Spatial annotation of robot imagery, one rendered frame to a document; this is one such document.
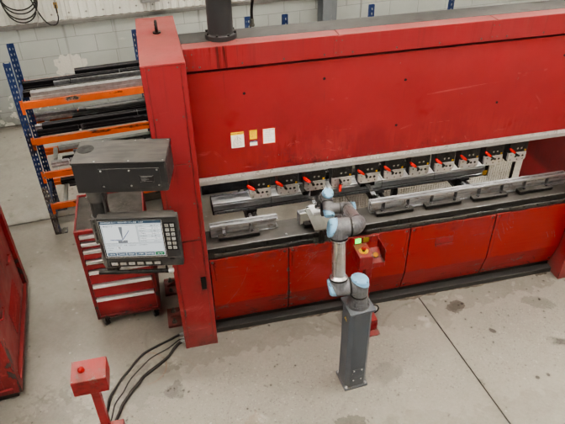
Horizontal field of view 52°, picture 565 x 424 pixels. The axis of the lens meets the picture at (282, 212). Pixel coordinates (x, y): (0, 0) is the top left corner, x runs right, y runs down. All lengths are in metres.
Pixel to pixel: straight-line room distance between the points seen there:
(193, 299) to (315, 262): 0.96
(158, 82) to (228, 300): 1.88
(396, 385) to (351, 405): 0.38
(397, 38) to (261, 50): 0.87
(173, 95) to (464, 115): 2.07
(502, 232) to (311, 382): 1.97
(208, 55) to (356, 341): 2.07
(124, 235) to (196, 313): 1.23
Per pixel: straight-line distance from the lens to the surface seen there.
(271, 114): 3.80
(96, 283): 4.66
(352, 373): 4.27
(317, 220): 4.17
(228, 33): 3.62
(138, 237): 3.40
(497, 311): 5.17
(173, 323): 4.86
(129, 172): 3.18
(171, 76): 3.37
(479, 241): 4.99
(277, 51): 3.62
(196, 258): 4.07
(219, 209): 4.44
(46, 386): 4.76
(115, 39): 7.92
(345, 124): 3.98
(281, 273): 4.45
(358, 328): 3.93
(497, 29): 4.16
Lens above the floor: 3.51
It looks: 36 degrees down
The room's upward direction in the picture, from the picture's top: 1 degrees counter-clockwise
